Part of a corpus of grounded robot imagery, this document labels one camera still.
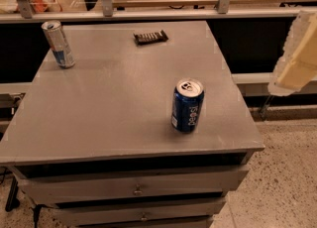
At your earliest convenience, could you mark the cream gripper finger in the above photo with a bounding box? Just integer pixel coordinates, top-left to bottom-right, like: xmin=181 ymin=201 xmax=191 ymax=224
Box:
xmin=267 ymin=11 xmax=317 ymax=96

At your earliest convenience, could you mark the blue pepsi can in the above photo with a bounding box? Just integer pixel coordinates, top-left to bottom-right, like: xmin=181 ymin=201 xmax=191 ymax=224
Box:
xmin=171 ymin=78 xmax=204 ymax=133

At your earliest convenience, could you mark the dark rxbar chocolate bar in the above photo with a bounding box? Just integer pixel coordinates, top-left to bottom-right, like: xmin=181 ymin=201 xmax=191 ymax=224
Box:
xmin=134 ymin=30 xmax=168 ymax=46

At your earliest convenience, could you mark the silver red bull can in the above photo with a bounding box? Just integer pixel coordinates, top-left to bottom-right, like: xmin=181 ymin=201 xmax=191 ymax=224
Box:
xmin=42 ymin=20 xmax=75 ymax=68

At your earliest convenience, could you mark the grey drawer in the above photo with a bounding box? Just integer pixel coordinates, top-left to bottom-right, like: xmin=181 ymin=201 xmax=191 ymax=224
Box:
xmin=53 ymin=197 xmax=225 ymax=226
xmin=18 ymin=166 xmax=249 ymax=204

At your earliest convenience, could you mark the metal drawer knob upper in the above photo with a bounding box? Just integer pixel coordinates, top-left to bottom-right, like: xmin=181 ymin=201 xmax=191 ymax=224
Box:
xmin=133 ymin=184 xmax=143 ymax=196

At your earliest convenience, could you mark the metal drawer knob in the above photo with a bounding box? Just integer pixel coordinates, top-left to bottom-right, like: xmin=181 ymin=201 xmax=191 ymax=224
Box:
xmin=133 ymin=184 xmax=143 ymax=196
xmin=140 ymin=213 xmax=149 ymax=222

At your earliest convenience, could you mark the metal drawer knob lower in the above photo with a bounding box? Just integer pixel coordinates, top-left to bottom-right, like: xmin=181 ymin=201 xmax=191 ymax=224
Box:
xmin=140 ymin=213 xmax=149 ymax=222

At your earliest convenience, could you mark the grey top drawer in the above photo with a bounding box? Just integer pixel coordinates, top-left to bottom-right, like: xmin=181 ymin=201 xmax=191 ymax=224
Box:
xmin=18 ymin=166 xmax=249 ymax=204

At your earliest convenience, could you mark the black cabinet leg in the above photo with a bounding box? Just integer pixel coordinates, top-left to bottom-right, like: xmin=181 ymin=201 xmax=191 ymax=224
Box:
xmin=5 ymin=178 xmax=20 ymax=212

